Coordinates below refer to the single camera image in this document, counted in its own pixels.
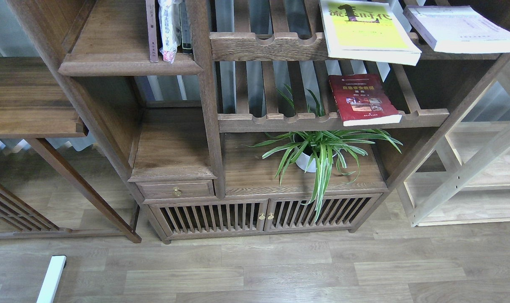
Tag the yellow cover book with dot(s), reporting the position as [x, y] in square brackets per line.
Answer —
[362, 30]

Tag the white pale purple book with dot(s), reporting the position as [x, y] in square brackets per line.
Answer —
[457, 29]

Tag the light wooden shelf rack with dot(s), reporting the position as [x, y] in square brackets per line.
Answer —
[475, 186]

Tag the dark wooden bookshelf cabinet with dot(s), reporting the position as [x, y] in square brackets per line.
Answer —
[256, 68]

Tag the white plant pot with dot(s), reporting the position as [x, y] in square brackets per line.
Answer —
[304, 162]

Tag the spider plant green leaves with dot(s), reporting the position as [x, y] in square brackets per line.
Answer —
[346, 142]

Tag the red cover book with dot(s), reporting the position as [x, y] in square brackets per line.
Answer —
[361, 100]

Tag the dark spine book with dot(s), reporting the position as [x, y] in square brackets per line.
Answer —
[185, 36]

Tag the plastic wrapped white book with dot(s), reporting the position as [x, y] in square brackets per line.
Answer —
[169, 25]

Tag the brown spine book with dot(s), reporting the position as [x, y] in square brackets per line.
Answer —
[151, 11]

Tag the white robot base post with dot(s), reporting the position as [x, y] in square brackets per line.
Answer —
[52, 279]

